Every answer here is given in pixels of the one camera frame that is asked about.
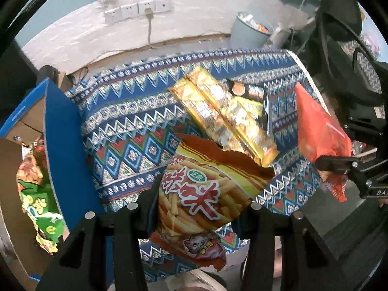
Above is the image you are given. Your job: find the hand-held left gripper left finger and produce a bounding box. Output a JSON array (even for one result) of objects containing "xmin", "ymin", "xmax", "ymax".
[{"xmin": 35, "ymin": 173, "xmax": 165, "ymax": 291}]

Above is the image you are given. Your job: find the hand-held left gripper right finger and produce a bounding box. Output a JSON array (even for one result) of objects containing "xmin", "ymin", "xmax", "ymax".
[{"xmin": 232, "ymin": 203, "xmax": 356, "ymax": 291}]

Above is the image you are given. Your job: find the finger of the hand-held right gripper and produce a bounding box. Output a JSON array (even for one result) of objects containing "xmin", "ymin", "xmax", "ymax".
[
  {"xmin": 315, "ymin": 155, "xmax": 363, "ymax": 175},
  {"xmin": 344, "ymin": 117, "xmax": 382, "ymax": 137}
]

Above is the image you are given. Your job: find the orange red snack packet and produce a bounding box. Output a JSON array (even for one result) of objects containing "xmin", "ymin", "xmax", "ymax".
[{"xmin": 295, "ymin": 82, "xmax": 354, "ymax": 203}]

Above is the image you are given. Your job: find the orange fries snack packet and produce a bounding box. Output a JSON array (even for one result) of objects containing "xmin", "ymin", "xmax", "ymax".
[{"xmin": 150, "ymin": 133, "xmax": 276, "ymax": 275}]

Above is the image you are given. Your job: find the green snack packet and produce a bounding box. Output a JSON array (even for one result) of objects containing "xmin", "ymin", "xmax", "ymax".
[{"xmin": 17, "ymin": 180, "xmax": 65, "ymax": 253}]

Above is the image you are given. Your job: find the black cookie packet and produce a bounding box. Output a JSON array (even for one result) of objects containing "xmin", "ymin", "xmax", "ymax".
[{"xmin": 227, "ymin": 78, "xmax": 273, "ymax": 137}]

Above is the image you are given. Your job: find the long yellow snack packet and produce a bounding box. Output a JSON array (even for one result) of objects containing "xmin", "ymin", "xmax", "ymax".
[
  {"xmin": 185, "ymin": 65, "xmax": 280, "ymax": 162},
  {"xmin": 168, "ymin": 77, "xmax": 264, "ymax": 168}
]

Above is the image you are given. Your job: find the blue cardboard box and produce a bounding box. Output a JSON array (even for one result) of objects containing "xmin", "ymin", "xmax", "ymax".
[{"xmin": 0, "ymin": 77, "xmax": 113, "ymax": 285}]

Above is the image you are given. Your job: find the chevron patterned fabric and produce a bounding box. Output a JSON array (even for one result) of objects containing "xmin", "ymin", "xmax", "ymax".
[{"xmin": 353, "ymin": 48, "xmax": 383, "ymax": 95}]

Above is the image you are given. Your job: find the blue patterned tablecloth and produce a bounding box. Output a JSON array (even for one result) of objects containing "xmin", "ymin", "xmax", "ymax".
[{"xmin": 65, "ymin": 48, "xmax": 331, "ymax": 284}]

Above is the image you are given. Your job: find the black office chair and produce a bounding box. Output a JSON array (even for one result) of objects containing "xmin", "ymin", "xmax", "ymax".
[{"xmin": 312, "ymin": 0, "xmax": 388, "ymax": 134}]

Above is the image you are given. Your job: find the light blue trash bin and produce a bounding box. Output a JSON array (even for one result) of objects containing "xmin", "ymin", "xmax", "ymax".
[{"xmin": 230, "ymin": 11, "xmax": 275, "ymax": 49}]

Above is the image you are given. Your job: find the black cable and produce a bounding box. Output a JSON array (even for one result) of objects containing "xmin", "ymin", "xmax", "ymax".
[{"xmin": 71, "ymin": 66, "xmax": 90, "ymax": 84}]

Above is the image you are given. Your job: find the grey plug with cable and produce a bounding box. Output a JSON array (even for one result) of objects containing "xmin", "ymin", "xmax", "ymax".
[{"xmin": 144, "ymin": 8, "xmax": 159, "ymax": 49}]

